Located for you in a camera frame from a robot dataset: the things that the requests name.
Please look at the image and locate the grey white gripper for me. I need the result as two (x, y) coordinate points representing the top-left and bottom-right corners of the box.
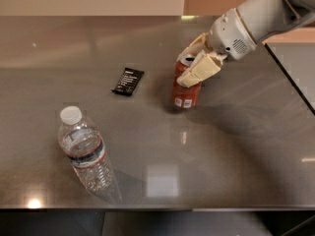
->
(176, 9), (257, 88)

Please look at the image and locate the red coke can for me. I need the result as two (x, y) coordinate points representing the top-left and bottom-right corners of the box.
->
(172, 54), (201, 109)

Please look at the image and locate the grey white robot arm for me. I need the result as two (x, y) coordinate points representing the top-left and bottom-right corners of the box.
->
(176, 0), (315, 88)

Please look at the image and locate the clear plastic water bottle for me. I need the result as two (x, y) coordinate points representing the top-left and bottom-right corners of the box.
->
(58, 106), (114, 193)

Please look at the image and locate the black snack bar wrapper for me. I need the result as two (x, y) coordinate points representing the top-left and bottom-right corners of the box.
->
(111, 68), (145, 96)

